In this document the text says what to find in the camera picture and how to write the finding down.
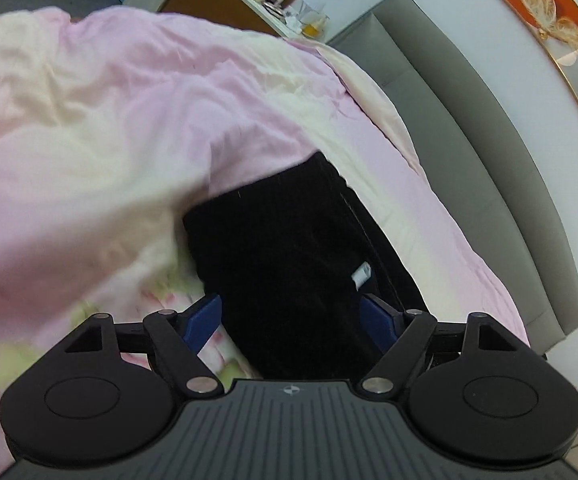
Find wooden bedside cabinet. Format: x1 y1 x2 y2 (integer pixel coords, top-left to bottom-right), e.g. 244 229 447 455
156 0 331 44

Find black pants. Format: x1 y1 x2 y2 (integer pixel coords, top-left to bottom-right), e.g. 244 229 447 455
182 151 432 382

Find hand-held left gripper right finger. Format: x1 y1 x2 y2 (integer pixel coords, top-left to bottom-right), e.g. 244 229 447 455
359 293 531 401

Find pink and cream blanket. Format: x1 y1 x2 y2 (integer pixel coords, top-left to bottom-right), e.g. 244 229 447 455
0 5 532 466

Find grey padded headboard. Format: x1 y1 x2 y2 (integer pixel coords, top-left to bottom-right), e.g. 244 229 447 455
326 0 578 356

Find clear glass cup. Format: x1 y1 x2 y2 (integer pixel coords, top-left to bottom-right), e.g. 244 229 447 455
296 0 331 41

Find orange feather wall picture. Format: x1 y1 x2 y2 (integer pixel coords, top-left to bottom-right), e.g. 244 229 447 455
492 0 578 163

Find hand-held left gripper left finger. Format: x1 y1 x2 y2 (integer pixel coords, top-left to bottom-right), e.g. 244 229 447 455
64 293 225 401

